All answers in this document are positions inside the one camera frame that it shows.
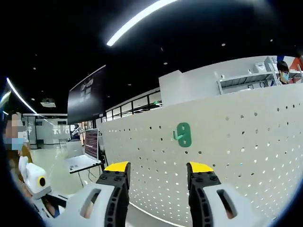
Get long ceiling light strip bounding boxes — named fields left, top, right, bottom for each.
left=106, top=0, right=178, bottom=47

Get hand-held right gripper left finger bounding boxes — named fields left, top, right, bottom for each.
left=62, top=161, right=131, bottom=227

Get white square pillar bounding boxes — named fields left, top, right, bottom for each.
left=158, top=70, right=216, bottom=107

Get green hook assembly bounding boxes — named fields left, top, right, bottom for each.
left=173, top=122, right=191, bottom=148

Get open laptop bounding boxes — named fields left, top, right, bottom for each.
left=83, top=128, right=103, bottom=166

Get small white table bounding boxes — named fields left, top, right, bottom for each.
left=64, top=153, right=103, bottom=175

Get large black wall screen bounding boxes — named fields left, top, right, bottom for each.
left=67, top=64, right=107, bottom=125

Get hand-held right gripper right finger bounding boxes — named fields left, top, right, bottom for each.
left=186, top=161, right=268, bottom=227

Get metal shelf rack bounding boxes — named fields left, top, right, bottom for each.
left=217, top=56, right=279, bottom=95

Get white perforated mounting plate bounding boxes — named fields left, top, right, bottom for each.
left=98, top=84, right=303, bottom=225

